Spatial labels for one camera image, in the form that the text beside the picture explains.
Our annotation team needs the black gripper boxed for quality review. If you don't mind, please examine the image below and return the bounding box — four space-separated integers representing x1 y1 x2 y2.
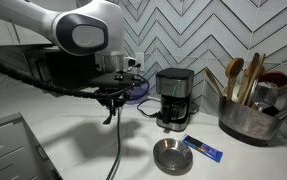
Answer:
88 72 143 125

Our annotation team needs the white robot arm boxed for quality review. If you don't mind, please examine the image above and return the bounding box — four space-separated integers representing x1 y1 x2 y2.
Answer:
0 0 124 59

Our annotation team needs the small metal bowl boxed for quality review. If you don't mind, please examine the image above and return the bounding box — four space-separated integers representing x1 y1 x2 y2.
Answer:
153 138 193 176

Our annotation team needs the wooden spoon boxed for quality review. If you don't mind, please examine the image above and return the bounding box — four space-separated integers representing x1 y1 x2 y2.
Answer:
225 57 244 100

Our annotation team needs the purple plastic container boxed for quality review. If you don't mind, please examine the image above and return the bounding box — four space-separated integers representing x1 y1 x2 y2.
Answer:
127 83 148 105

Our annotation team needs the black coffee maker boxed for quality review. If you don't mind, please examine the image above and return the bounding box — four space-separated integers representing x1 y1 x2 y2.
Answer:
156 68 194 131

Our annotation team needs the blue snack wrapper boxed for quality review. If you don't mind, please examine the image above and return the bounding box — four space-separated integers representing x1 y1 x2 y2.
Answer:
182 134 223 163

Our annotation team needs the wooden spatula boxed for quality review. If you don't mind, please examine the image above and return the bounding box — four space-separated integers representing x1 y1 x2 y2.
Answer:
238 53 265 105

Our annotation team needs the black coffee maker cord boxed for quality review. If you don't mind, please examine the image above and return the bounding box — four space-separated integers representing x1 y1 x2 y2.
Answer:
136 96 164 119

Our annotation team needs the white wall outlet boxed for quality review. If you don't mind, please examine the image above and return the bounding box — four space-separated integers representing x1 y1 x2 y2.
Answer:
135 52 145 72

